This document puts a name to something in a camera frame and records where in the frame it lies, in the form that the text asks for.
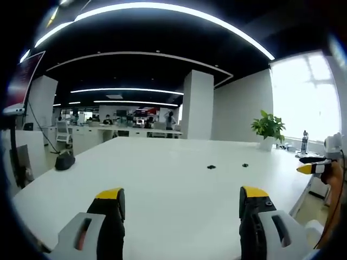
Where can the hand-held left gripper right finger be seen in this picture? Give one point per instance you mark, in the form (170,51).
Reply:
(252,216)

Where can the white office chair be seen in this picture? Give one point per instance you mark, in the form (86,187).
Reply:
(63,132)

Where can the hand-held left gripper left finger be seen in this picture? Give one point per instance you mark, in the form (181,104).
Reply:
(108,216)

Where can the black pouch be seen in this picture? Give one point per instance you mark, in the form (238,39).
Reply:
(64,162)

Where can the open laptop with red screen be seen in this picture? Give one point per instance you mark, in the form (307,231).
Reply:
(24,81)

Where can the long white office desk row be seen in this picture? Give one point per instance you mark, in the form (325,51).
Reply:
(127,132)

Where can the clear water bottle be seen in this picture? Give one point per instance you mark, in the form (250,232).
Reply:
(305,143)

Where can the bright window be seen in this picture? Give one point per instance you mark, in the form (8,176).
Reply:
(303,97)

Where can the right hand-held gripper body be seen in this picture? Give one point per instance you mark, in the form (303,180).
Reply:
(333,147)

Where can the green potted plant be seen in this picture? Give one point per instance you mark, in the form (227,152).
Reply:
(268,127)

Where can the person's right hand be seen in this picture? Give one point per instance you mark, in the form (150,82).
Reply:
(328,176)

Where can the long ceiling light strip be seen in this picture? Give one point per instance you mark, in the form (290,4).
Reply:
(151,8)

